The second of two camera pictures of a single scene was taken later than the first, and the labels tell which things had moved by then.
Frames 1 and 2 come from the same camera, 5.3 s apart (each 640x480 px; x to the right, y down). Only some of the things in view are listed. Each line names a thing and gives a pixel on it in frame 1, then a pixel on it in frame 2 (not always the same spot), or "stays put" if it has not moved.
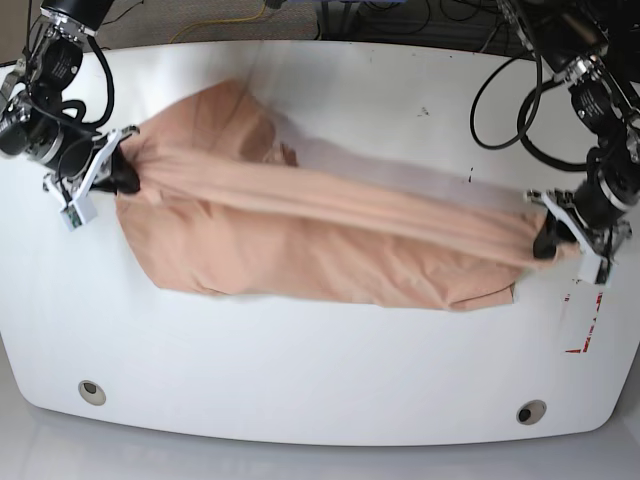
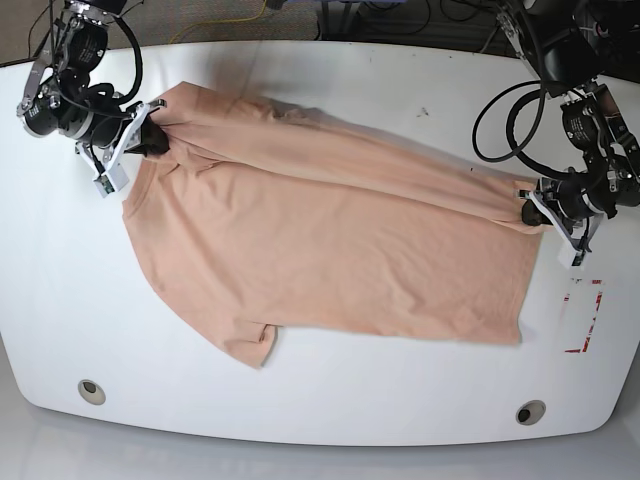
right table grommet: [531, 412] stays put
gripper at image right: [596, 230] → [569, 211]
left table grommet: [92, 392] stays put
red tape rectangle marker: [591, 326] stays put
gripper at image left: [87, 160] → [111, 136]
